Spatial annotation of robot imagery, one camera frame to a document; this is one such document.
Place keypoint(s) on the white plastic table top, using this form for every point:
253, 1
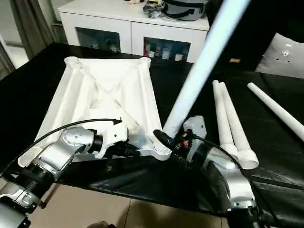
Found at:
99, 99

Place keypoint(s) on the white plastic table leg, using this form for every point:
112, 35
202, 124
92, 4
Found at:
202, 59
278, 109
237, 128
223, 114

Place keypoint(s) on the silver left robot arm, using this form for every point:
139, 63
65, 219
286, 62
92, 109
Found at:
59, 147

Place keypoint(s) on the black left robot foot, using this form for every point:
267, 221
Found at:
102, 225

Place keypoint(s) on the white glass-door cabinet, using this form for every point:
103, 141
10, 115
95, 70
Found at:
107, 21

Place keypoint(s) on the black box with gold label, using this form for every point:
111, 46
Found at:
249, 35

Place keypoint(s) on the grey round pot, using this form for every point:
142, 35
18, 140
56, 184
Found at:
185, 9

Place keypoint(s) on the white pillow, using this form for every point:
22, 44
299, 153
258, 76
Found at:
282, 57

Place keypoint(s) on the grey curtain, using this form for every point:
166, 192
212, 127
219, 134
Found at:
31, 23

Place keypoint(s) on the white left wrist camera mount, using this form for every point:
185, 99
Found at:
114, 137

